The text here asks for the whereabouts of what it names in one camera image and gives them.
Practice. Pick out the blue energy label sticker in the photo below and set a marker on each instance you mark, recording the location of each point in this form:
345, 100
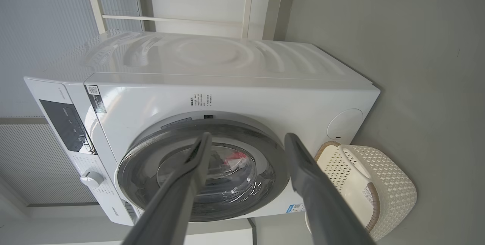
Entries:
295, 208

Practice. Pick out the white front-load washing machine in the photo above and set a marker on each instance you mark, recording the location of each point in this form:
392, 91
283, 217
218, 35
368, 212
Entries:
246, 97

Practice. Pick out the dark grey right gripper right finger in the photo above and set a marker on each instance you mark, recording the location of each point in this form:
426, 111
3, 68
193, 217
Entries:
318, 199

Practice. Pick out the grey pleated curtain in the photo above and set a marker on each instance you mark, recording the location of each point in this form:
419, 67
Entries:
34, 161
45, 29

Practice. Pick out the red and white garment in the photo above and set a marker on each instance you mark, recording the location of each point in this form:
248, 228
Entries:
235, 157

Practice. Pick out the grey washer door with glass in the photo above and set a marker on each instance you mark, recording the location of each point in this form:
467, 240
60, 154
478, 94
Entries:
261, 184

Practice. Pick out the white plastic control knob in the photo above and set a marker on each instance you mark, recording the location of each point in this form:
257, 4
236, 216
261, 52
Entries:
92, 178

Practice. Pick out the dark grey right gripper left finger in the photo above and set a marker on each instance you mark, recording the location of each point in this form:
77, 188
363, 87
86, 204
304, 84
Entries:
178, 199

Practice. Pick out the cream perforated laundry basket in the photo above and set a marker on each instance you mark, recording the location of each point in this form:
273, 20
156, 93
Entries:
390, 184

